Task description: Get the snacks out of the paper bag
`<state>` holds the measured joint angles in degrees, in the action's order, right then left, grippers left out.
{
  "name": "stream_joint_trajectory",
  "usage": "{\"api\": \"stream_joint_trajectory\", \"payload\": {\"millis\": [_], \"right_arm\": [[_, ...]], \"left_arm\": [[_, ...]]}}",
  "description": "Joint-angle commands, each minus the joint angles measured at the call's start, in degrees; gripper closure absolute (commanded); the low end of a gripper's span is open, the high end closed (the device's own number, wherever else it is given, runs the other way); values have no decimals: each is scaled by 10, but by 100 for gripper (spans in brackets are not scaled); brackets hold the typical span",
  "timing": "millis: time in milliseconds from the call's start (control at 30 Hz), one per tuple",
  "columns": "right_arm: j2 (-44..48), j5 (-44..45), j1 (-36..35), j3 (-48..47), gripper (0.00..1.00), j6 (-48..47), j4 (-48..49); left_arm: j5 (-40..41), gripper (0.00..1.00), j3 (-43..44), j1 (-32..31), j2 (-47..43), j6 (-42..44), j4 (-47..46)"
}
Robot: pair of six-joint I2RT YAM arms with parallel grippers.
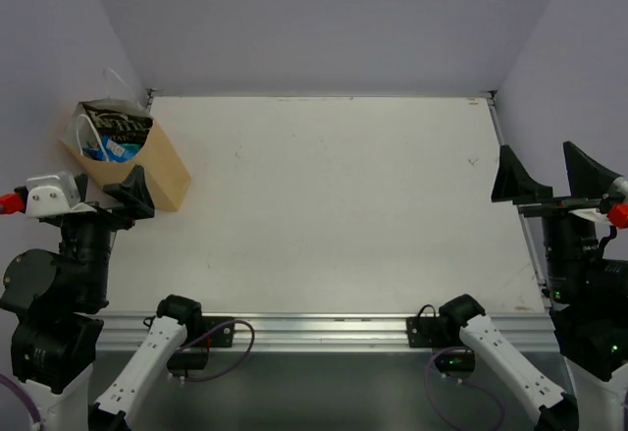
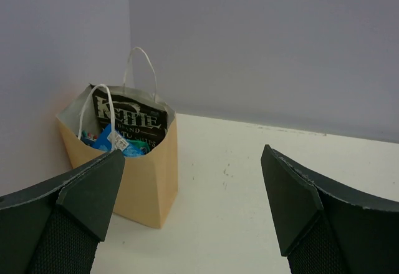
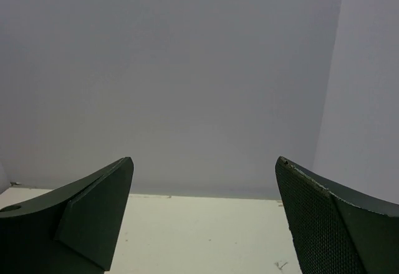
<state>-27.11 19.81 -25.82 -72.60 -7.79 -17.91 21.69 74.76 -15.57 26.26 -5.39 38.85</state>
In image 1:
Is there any aluminium table rail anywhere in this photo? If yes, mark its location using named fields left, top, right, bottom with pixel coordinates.
left=97, top=312, right=558, bottom=353

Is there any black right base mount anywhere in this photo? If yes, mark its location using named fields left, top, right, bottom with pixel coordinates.
left=406, top=304, right=476, bottom=379

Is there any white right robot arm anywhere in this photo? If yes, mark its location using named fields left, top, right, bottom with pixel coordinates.
left=437, top=141, right=627, bottom=430

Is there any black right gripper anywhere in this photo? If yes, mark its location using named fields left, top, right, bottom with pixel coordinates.
left=494, top=139, right=628, bottom=303

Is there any brown paper bag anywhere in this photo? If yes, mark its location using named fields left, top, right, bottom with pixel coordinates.
left=60, top=95, right=191, bottom=211

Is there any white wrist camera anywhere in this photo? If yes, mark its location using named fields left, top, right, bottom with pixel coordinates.
left=26, top=171, right=79, bottom=218
left=571, top=177, right=627, bottom=230

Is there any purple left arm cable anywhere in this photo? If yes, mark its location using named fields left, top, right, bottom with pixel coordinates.
left=0, top=373, right=39, bottom=427

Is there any brown Kettle chips bag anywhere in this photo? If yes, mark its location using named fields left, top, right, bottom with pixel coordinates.
left=82, top=103, right=153, bottom=145

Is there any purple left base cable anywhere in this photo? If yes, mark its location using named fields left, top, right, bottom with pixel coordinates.
left=169, top=319, right=256, bottom=384

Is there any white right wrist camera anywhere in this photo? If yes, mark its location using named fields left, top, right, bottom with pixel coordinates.
left=571, top=177, right=627, bottom=230

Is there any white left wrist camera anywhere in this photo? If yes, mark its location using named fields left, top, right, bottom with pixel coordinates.
left=26, top=171, right=79, bottom=218

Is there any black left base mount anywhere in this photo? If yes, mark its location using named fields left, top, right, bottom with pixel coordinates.
left=167, top=325, right=235, bottom=376

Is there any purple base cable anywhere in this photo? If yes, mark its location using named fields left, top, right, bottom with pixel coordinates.
left=424, top=346, right=506, bottom=431
left=169, top=319, right=256, bottom=384

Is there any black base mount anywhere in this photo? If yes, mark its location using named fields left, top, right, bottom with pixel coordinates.
left=167, top=325, right=235, bottom=376
left=406, top=304, right=476, bottom=379

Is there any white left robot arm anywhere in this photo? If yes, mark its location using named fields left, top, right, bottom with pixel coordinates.
left=1, top=165, right=204, bottom=430

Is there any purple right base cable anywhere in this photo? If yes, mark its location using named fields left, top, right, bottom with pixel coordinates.
left=424, top=346, right=506, bottom=431

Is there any teal Fox's mint candy bag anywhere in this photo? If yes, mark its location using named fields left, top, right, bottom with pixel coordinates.
left=81, top=140, right=139, bottom=163

